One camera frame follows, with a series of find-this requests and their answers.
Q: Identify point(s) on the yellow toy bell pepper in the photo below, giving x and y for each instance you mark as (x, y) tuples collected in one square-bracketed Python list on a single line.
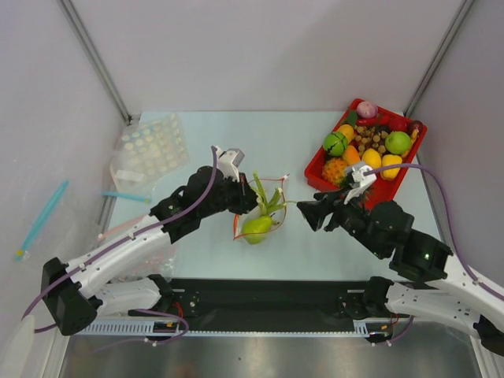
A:
[(389, 160)]

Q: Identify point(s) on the green toy pear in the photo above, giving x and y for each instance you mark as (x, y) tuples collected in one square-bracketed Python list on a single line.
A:
[(254, 231)]

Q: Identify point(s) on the orange toy mango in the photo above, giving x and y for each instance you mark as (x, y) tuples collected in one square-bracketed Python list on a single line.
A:
[(351, 155)]

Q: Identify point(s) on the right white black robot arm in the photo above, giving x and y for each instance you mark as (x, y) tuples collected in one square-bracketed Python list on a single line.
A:
[(386, 231)]

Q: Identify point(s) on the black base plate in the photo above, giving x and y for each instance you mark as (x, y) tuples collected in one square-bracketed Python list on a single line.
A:
[(276, 305)]

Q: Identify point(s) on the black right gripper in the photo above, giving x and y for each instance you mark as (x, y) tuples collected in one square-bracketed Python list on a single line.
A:
[(331, 211)]

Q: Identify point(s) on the clear bag teal zipper table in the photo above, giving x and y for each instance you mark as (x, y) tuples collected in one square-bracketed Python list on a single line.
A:
[(138, 198)]

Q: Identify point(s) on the pink toy onion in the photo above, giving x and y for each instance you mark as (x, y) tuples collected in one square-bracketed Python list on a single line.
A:
[(367, 110)]

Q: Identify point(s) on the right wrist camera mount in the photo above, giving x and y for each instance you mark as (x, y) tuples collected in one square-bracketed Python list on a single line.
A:
[(360, 178)]

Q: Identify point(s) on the green toy apple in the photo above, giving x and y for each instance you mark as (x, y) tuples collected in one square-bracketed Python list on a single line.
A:
[(397, 143)]

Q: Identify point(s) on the toy pineapple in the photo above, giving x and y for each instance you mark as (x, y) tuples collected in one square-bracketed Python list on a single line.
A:
[(333, 171)]

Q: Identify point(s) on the orange toy fruit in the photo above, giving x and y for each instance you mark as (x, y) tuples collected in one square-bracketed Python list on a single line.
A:
[(348, 131)]

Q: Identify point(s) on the yellow toy lemon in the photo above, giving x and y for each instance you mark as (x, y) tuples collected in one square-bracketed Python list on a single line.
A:
[(372, 158)]

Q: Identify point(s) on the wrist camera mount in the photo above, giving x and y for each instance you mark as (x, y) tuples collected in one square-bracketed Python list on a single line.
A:
[(360, 178), (226, 164)]

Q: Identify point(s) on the bag of white round stickers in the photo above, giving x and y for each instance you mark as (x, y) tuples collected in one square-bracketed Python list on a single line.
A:
[(151, 149)]

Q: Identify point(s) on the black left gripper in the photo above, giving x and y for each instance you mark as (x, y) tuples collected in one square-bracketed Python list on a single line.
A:
[(246, 196)]

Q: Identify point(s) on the toy green onion leek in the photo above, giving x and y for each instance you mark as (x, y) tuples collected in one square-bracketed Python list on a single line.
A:
[(271, 194)]

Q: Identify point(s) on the white slotted cable duct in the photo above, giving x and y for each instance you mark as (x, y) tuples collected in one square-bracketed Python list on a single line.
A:
[(142, 327)]

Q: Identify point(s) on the brown toy mushrooms cluster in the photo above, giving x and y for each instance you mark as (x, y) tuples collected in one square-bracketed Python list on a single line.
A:
[(371, 138)]

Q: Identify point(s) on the clear bag with orange zipper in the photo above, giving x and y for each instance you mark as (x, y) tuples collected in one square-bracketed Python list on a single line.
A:
[(278, 219)]

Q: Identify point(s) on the green toy watermelon ball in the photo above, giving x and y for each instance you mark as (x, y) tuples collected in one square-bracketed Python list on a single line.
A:
[(335, 144)]

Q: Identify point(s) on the clear bag with teal zipper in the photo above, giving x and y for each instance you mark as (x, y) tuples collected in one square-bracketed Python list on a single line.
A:
[(64, 225)]

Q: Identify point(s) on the dark red toy fruit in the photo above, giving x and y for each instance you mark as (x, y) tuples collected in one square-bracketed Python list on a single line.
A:
[(415, 126)]

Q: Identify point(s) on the red toy chili pepper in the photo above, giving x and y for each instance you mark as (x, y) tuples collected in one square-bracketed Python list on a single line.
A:
[(381, 119)]

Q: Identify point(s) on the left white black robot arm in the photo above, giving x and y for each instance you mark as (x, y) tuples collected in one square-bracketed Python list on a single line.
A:
[(78, 291)]

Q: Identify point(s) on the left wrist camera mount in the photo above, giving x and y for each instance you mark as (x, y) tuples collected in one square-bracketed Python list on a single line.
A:
[(226, 164)]

